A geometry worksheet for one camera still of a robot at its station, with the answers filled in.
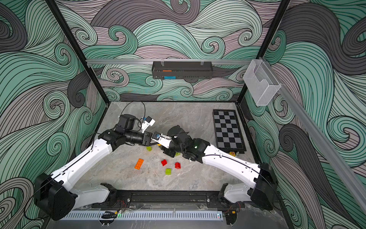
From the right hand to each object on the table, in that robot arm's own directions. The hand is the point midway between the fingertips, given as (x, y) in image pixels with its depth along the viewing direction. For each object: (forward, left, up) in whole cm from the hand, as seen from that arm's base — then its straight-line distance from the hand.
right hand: (164, 141), depth 73 cm
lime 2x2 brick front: (-9, -1, -20) cm, 22 cm away
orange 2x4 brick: (-4, +17, -20) cm, 27 cm away
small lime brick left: (+5, +12, -19) cm, 23 cm away
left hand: (-2, +2, +3) cm, 3 cm away
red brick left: (-4, +2, -20) cm, 20 cm away
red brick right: (-6, -7, -19) cm, 21 cm away
